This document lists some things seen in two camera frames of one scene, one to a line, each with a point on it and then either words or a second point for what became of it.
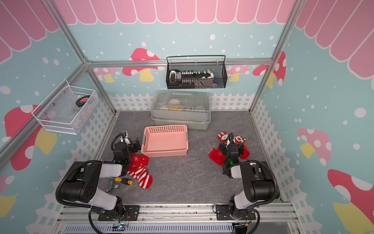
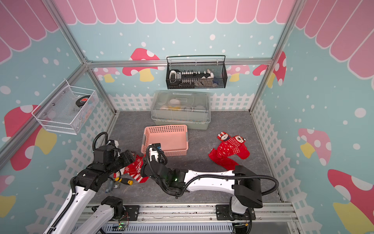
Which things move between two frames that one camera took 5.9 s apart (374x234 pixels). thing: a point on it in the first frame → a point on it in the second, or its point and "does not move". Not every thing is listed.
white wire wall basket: (64, 111) does not move
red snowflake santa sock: (138, 161) does not move
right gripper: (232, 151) → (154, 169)
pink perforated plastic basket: (165, 140) does not move
